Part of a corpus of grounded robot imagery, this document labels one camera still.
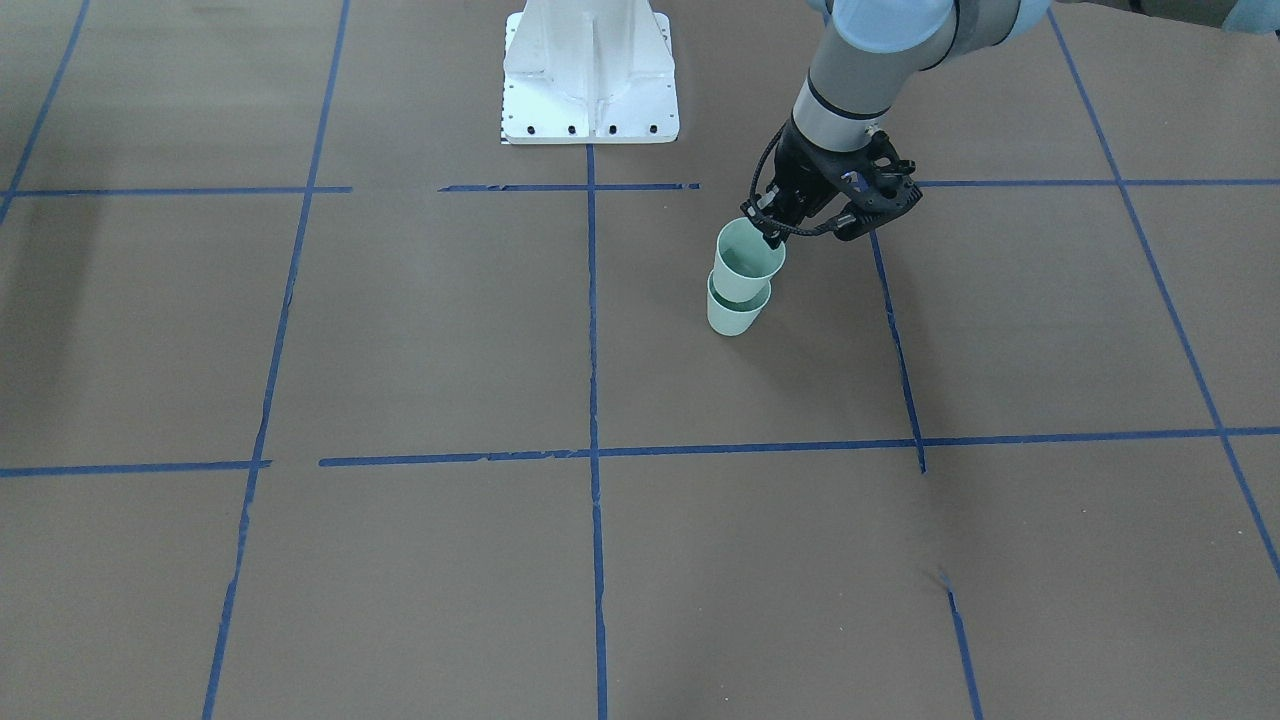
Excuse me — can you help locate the green cup on table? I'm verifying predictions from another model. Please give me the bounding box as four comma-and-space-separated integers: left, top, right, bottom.
707, 273, 772, 337

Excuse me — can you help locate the white pedestal column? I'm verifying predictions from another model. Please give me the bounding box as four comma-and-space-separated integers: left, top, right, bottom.
500, 1, 681, 145

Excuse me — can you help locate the green cup moved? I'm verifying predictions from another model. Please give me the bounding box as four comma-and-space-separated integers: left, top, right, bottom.
710, 217, 786, 304

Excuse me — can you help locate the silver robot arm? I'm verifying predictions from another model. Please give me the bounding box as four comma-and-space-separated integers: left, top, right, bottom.
741, 1, 1050, 249

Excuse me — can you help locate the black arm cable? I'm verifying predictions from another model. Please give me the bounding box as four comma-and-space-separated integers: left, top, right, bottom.
740, 118, 861, 240

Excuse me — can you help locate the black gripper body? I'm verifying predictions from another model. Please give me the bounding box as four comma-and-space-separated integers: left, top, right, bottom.
755, 118, 859, 236

